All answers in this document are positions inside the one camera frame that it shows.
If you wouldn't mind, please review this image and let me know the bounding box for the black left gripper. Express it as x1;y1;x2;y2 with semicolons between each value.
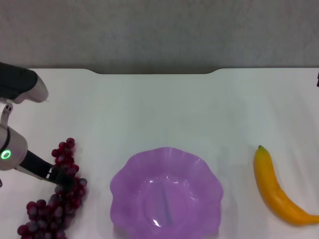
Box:
20;150;76;193

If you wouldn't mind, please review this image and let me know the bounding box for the red purple grape bunch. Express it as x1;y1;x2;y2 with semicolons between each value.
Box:
16;137;88;239

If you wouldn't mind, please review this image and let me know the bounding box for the yellow banana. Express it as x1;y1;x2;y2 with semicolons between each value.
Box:
253;145;319;227

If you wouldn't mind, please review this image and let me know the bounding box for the purple wavy plastic plate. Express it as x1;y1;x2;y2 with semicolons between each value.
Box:
110;146;224;239

